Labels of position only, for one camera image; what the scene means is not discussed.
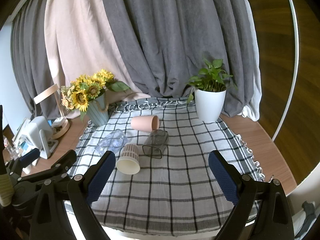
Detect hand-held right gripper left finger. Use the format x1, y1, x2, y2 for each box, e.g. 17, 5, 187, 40
29, 151, 117, 240

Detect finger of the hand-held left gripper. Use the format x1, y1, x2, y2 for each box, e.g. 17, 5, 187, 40
17, 150, 77, 185
6, 148, 41, 178

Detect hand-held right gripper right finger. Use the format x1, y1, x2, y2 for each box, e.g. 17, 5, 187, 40
208, 150, 295, 240

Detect patterned paper cup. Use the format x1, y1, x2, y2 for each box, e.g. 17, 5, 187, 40
115, 144, 141, 175

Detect clear plastic cup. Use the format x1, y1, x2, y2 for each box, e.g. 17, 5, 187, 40
94, 129, 128, 157

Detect grey transparent cup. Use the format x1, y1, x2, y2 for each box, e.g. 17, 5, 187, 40
142, 129, 170, 159

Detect pink cup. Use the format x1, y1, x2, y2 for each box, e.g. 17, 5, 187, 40
131, 115, 160, 132

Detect small clear bottles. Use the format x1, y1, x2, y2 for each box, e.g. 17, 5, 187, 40
4, 140, 21, 161

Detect white desktop device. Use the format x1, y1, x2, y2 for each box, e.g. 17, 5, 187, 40
25, 117, 59, 159

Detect teal ribbed vase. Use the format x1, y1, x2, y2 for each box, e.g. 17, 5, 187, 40
86, 91, 110, 127

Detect black white checked tablecloth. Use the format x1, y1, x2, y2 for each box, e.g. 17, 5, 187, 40
64, 97, 265, 238

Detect wooden desk lamp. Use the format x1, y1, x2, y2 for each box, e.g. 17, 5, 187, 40
34, 84, 71, 138

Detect white ribbed plant pot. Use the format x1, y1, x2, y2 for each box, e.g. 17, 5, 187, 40
194, 87, 227, 123

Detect artificial sunflower bouquet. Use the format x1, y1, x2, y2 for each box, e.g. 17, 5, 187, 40
61, 69, 131, 122

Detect grey curtain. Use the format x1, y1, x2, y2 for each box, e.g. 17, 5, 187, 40
99, 0, 258, 119
10, 5, 59, 120

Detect dark grey cloth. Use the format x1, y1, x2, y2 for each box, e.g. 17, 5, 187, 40
301, 201, 316, 232

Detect green leafy plant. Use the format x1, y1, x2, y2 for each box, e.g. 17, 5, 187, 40
185, 58, 238, 104

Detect beige curtain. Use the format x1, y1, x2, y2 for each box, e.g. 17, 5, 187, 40
44, 0, 150, 119

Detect white hoop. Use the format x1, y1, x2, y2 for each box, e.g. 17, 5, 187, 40
271, 0, 300, 142

